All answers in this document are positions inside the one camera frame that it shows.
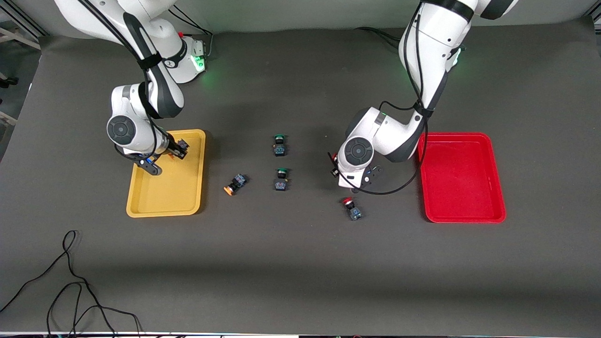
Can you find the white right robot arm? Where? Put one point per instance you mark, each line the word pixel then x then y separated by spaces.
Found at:
pixel 155 94

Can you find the yellow plastic tray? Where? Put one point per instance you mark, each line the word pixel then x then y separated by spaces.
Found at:
pixel 178 197

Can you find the red plastic tray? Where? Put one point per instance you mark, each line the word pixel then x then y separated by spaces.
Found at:
pixel 465 178

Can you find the yellow push button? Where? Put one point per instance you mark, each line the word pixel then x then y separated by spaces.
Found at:
pixel 237 182
pixel 183 145

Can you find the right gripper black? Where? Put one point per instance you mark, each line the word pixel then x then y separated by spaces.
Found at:
pixel 174 147

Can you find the green push button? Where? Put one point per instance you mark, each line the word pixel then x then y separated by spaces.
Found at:
pixel 280 149
pixel 281 184

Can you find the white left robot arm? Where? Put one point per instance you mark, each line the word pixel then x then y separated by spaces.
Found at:
pixel 436 47

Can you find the aluminium frame rail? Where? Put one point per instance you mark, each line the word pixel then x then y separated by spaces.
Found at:
pixel 21 38

